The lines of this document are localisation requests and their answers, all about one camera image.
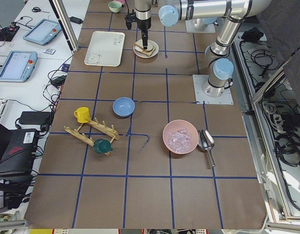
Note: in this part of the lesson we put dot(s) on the bread slice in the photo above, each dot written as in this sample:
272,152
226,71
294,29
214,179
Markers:
147,53
139,45

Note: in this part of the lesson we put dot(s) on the metal scoop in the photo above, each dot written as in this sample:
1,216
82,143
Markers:
206,143

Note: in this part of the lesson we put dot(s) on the white power strip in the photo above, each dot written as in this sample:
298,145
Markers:
278,122

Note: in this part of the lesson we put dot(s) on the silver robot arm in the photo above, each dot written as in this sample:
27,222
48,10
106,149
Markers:
196,13

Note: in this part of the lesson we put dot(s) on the yellow mug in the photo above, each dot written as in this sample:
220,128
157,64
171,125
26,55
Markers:
82,114

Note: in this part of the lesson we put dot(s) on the bread slice on plate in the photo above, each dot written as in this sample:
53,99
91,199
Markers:
147,53

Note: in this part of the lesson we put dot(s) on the cream bear tray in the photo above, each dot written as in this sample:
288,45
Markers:
105,49

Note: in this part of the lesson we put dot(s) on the aluminium frame post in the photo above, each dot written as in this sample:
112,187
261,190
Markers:
64,21

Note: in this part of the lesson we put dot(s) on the dark green mug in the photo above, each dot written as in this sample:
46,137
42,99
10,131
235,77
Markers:
102,146

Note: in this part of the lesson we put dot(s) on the pink bowl with ice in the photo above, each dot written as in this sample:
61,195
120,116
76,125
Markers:
180,136

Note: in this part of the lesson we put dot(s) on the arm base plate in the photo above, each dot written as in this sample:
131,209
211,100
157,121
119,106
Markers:
207,94
202,25

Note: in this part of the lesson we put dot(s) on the near teach pendant tablet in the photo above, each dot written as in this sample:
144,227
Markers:
18,66

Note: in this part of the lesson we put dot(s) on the white round plate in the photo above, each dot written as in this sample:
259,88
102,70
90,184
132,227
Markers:
143,56

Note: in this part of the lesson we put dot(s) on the black power adapter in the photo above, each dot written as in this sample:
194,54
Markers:
34,118

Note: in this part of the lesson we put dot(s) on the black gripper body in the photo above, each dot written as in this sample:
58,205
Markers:
143,24

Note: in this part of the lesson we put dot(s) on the far teach pendant tablet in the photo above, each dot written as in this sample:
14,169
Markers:
43,32

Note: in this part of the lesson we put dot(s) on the black scissors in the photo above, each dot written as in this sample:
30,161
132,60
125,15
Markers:
37,9

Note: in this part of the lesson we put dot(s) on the blue bowl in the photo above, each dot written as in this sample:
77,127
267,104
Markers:
123,106

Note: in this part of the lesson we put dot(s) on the teach pendant tablet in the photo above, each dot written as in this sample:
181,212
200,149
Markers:
43,32
18,66

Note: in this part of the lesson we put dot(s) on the black computer box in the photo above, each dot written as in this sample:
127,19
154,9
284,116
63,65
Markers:
17,148

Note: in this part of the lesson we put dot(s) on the pink cloth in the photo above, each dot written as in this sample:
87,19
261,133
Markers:
123,2

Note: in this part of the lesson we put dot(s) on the light green bowl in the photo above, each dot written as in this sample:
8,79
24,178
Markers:
115,6

